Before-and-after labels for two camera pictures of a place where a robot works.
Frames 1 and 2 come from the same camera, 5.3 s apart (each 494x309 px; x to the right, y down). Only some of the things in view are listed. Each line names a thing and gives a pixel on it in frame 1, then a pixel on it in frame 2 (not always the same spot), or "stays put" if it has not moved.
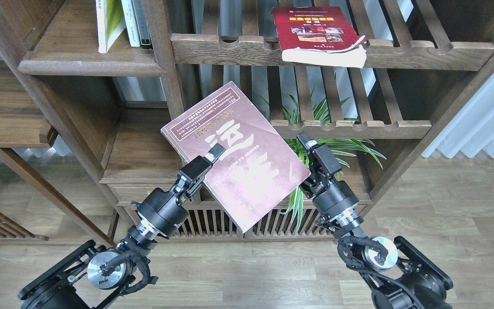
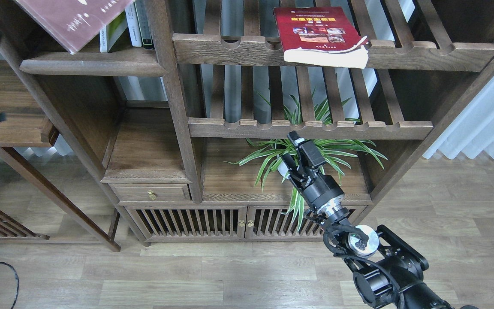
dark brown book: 258,168 -> 72,23
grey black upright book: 142,23 stays put
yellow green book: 111,22 stays put
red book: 322,35 stays put
